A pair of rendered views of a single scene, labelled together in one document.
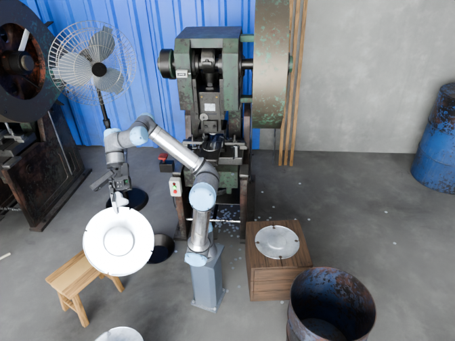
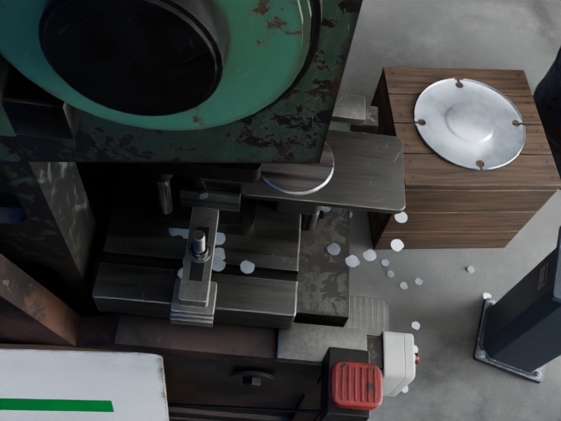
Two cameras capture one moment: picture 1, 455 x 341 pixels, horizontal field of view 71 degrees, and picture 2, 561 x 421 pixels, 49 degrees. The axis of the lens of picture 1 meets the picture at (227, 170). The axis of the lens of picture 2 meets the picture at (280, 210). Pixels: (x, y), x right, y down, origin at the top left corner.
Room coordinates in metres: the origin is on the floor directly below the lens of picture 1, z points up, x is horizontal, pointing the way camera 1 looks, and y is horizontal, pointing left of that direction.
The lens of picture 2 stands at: (2.10, 0.65, 1.56)
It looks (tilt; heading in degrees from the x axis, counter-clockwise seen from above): 60 degrees down; 258
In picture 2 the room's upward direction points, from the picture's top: 11 degrees clockwise
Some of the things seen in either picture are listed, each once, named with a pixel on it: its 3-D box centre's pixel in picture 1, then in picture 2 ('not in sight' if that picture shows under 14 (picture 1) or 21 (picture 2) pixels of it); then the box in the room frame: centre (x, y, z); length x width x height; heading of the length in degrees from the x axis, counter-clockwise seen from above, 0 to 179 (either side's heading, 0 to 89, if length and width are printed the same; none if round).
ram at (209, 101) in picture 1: (210, 108); not in sight; (2.07, 0.10, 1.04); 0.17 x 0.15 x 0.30; 174
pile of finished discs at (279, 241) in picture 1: (277, 241); (469, 122); (1.46, -0.31, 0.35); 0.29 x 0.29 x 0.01
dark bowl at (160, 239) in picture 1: (156, 251); not in sight; (1.69, 0.57, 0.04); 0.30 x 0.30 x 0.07
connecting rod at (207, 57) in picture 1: (209, 72); not in sight; (2.11, 0.10, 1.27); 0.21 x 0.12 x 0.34; 174
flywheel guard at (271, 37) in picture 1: (261, 59); not in sight; (2.18, -0.25, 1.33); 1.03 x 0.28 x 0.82; 174
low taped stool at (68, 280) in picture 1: (88, 284); not in sight; (1.31, 0.93, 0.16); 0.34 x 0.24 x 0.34; 146
